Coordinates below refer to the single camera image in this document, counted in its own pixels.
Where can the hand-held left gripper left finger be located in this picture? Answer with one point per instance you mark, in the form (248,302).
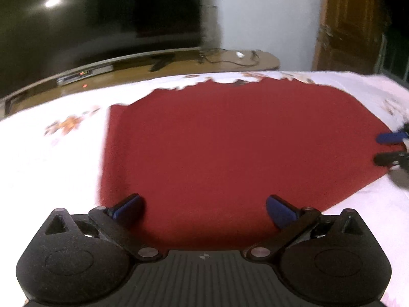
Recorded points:
(129,207)

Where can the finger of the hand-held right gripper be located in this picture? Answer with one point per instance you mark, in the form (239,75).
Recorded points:
(388,159)
(389,138)

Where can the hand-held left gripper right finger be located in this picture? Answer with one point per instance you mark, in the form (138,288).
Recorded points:
(279,211)

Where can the red beaded sweater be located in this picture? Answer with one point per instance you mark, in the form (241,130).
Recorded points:
(223,150)

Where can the white floral bed sheet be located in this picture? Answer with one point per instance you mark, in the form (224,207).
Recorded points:
(48,166)

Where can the brown wooden door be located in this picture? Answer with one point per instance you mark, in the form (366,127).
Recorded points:
(348,22)

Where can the silver set-top box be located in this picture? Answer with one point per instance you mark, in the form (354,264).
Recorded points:
(84,75)

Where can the wooden television cabinet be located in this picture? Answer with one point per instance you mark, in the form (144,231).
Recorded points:
(191,64)

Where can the small white object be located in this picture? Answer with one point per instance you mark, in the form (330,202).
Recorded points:
(240,54)

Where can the black curved television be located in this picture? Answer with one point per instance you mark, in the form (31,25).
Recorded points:
(80,22)

